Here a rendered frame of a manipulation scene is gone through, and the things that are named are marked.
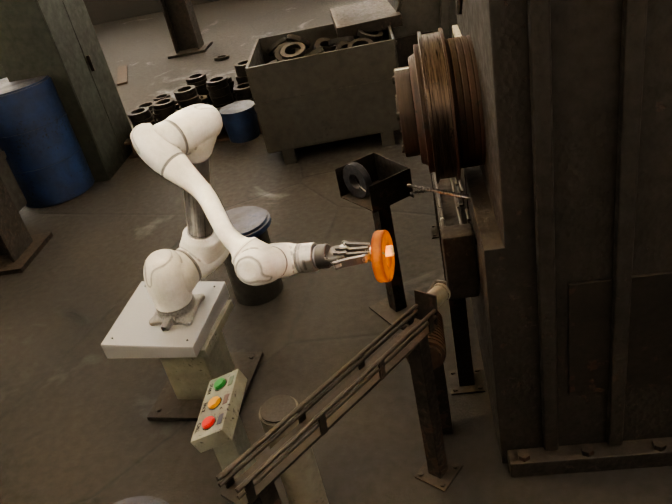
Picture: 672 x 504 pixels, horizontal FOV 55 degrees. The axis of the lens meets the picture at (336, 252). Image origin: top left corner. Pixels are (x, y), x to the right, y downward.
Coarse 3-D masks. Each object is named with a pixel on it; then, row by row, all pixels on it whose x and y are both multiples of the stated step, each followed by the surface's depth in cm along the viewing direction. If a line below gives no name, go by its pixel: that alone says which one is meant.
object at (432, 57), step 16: (432, 48) 187; (432, 64) 184; (432, 80) 183; (432, 96) 183; (448, 96) 182; (432, 112) 184; (448, 112) 183; (432, 128) 184; (448, 128) 185; (432, 144) 187; (448, 144) 188; (448, 160) 192; (448, 176) 202
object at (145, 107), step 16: (240, 64) 576; (192, 80) 571; (208, 80) 557; (224, 80) 551; (240, 80) 572; (176, 96) 532; (192, 96) 533; (208, 96) 580; (224, 96) 555; (240, 96) 555; (128, 112) 545; (144, 112) 537; (160, 112) 534; (128, 144) 542
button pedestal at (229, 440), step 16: (240, 384) 191; (208, 400) 189; (240, 400) 188; (224, 416) 178; (208, 432) 176; (224, 432) 174; (240, 432) 193; (208, 448) 178; (224, 448) 188; (240, 448) 191; (224, 464) 192
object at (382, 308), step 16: (368, 160) 284; (384, 160) 278; (336, 176) 278; (384, 176) 284; (400, 176) 263; (384, 192) 261; (400, 192) 266; (368, 208) 265; (384, 208) 275; (384, 224) 278; (400, 272) 293; (400, 288) 297; (384, 304) 309; (400, 304) 301
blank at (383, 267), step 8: (376, 232) 189; (384, 232) 189; (376, 240) 186; (384, 240) 188; (376, 248) 185; (384, 248) 187; (376, 256) 185; (384, 256) 187; (392, 256) 196; (376, 264) 185; (384, 264) 186; (392, 264) 195; (376, 272) 186; (384, 272) 186; (392, 272) 194; (384, 280) 189
